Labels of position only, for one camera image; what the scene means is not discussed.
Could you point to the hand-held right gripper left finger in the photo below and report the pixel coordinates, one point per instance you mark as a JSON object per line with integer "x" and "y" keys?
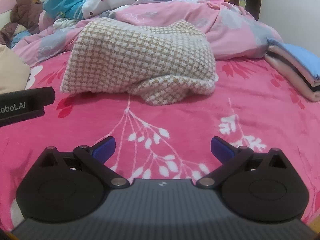
{"x": 105, "y": 148}

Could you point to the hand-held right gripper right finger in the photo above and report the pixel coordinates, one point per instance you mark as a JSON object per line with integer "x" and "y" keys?
{"x": 220, "y": 150}

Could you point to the beige white houndstooth jacket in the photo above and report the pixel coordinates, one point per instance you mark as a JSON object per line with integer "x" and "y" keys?
{"x": 137, "y": 60}

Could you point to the cream pillow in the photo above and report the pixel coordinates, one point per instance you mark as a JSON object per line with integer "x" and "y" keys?
{"x": 12, "y": 72}

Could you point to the pink floral bed sheet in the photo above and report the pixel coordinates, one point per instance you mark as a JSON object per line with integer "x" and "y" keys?
{"x": 187, "y": 115}

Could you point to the white striped cloth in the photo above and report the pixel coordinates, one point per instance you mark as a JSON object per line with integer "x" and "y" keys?
{"x": 65, "y": 23}

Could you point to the brown puffer jacket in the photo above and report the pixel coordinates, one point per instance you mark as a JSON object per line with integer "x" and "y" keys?
{"x": 25, "y": 7}

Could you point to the pink white headboard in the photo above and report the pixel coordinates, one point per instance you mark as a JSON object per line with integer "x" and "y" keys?
{"x": 6, "y": 5}

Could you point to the pale pink folded garment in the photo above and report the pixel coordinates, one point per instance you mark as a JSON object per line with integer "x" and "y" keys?
{"x": 287, "y": 72}

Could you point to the black folded garment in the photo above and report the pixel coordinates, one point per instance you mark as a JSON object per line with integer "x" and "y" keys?
{"x": 315, "y": 88}

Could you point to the teal striped cloth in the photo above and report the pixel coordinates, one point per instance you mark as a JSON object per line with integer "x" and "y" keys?
{"x": 65, "y": 0}

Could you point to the blue folded garment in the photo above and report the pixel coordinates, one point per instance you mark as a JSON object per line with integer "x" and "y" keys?
{"x": 300, "y": 57}

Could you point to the pink patterned quilt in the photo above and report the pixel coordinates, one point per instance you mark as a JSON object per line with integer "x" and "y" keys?
{"x": 175, "y": 17}

